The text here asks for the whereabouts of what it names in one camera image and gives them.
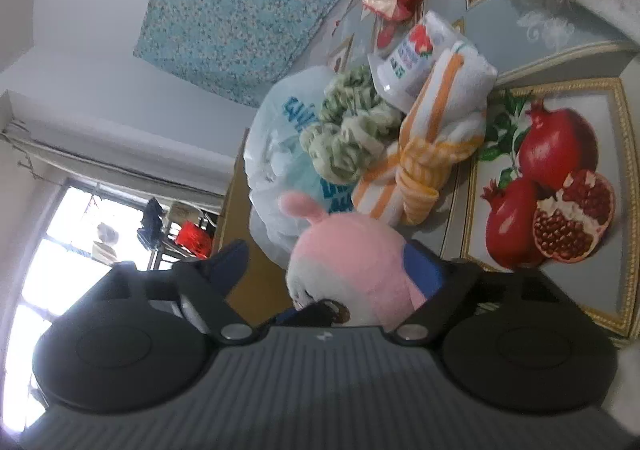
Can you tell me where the white plastic bag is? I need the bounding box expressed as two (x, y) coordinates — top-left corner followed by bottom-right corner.
(245, 68), (362, 264)

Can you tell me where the green scrunched cloth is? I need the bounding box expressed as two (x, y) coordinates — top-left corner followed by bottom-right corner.
(299, 65), (402, 184)

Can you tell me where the red bag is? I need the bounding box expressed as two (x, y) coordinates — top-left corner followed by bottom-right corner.
(175, 219), (212, 259)

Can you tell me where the orange striped towel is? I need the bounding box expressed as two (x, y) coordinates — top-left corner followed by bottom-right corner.
(351, 43), (499, 227)

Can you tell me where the white pack with red fruit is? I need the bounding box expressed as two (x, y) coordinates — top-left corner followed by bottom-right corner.
(367, 12), (467, 112)

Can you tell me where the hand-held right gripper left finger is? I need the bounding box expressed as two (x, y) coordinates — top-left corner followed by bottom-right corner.
(95, 239), (253, 345)

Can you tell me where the pink plush toy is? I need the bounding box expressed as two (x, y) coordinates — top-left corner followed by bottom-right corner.
(277, 190), (428, 326)

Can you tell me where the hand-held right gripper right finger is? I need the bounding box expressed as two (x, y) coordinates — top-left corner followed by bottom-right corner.
(390, 240), (556, 346)

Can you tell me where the brown cardboard box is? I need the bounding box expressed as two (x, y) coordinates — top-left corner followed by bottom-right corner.
(212, 127), (296, 317)

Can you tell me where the teal floral cloth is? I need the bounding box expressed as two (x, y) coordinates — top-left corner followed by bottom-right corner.
(132, 0), (357, 108)

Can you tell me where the fruit print tablecloth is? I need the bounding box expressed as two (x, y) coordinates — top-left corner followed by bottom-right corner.
(320, 0), (640, 347)

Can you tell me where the dark blue hanging clothing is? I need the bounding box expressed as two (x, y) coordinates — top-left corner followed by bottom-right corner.
(136, 197), (167, 244)

